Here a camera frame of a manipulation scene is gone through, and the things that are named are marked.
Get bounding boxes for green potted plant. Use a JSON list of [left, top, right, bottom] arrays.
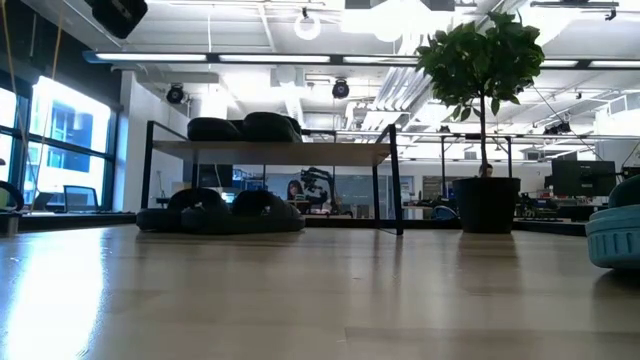
[[414, 10, 546, 235]]

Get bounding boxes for open laptop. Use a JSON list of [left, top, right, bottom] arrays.
[[63, 184, 100, 214]]

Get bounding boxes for black aluminium rig frame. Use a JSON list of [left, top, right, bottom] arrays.
[[19, 212, 587, 237]]

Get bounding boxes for teal rubber slide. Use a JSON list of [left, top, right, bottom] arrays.
[[584, 174, 640, 271]]

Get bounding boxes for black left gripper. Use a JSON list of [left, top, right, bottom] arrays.
[[84, 0, 149, 40]]

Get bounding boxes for large glass window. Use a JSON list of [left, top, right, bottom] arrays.
[[0, 74, 119, 211]]

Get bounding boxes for large black monitor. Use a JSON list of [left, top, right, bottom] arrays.
[[549, 159, 619, 198]]

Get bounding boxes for thin yellow cord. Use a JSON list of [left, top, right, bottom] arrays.
[[28, 19, 64, 212]]

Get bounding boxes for long ceiling light strip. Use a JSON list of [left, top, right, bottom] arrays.
[[82, 48, 640, 70]]

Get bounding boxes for blue chair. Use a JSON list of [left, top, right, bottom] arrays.
[[430, 204, 460, 222]]

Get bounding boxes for black rubber slide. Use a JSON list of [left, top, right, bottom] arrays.
[[239, 111, 304, 144], [186, 116, 246, 143], [135, 187, 231, 234], [180, 188, 307, 236]]

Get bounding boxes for wooden shelf with black frame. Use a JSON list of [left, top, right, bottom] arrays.
[[139, 119, 405, 237]]

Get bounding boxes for small grey box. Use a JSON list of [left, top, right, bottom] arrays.
[[0, 212, 21, 236]]

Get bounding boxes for small black monitor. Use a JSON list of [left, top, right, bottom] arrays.
[[198, 162, 234, 189]]

